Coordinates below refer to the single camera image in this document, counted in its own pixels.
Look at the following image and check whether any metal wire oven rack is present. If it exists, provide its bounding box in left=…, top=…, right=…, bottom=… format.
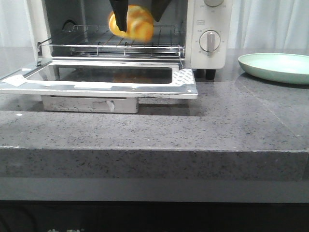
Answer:
left=37, top=23, right=185, bottom=59

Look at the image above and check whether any glass oven door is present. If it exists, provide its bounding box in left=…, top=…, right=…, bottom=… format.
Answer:
left=0, top=59, right=198, bottom=99

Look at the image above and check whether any lower timer knob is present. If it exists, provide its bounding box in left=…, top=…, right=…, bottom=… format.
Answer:
left=199, top=30, right=221, bottom=52

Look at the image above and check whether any light green plate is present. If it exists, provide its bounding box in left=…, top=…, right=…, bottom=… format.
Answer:
left=238, top=53, right=309, bottom=85

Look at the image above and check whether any white Toshiba toaster oven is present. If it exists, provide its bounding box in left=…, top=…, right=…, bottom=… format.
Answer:
left=24, top=0, right=234, bottom=80

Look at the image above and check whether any oven door handle bar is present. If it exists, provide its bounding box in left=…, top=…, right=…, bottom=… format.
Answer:
left=41, top=95, right=139, bottom=114

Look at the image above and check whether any upper temperature knob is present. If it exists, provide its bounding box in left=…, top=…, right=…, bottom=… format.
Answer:
left=204, top=0, right=224, bottom=7

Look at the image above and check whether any yellow striped croissant bread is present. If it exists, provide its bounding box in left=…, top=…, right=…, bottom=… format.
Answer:
left=108, top=4, right=154, bottom=43

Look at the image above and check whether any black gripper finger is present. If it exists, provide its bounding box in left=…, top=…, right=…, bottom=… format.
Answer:
left=109, top=0, right=128, bottom=32
left=151, top=0, right=171, bottom=22

